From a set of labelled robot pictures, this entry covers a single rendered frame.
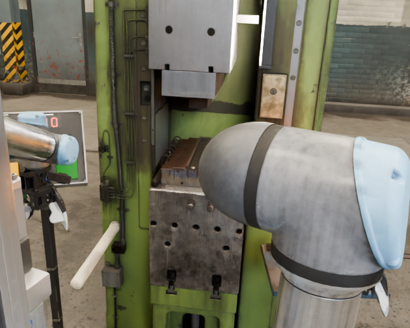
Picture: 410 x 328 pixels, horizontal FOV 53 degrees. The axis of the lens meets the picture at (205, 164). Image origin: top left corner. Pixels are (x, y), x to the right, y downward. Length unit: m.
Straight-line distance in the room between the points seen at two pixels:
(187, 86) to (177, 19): 0.23
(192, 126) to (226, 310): 0.88
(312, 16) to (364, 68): 6.03
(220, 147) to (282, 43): 1.24
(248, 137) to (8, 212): 0.24
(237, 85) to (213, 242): 0.77
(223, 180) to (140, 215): 1.52
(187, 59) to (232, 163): 1.14
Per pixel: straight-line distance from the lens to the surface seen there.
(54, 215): 1.30
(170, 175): 1.65
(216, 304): 1.86
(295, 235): 0.41
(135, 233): 1.97
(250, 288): 2.04
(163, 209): 1.65
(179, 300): 1.88
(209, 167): 0.44
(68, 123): 1.64
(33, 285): 0.56
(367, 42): 7.63
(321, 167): 0.39
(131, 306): 2.22
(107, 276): 2.08
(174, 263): 1.77
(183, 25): 1.53
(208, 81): 1.53
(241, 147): 0.42
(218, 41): 1.51
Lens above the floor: 1.57
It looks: 20 degrees down
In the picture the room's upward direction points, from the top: 3 degrees clockwise
